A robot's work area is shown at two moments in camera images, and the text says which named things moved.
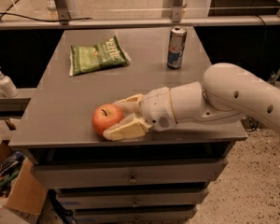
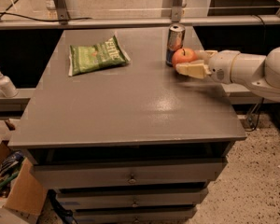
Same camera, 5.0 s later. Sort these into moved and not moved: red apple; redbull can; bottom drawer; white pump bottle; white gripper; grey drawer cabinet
Moved: red apple; white gripper
Not moved: bottom drawer; redbull can; grey drawer cabinet; white pump bottle
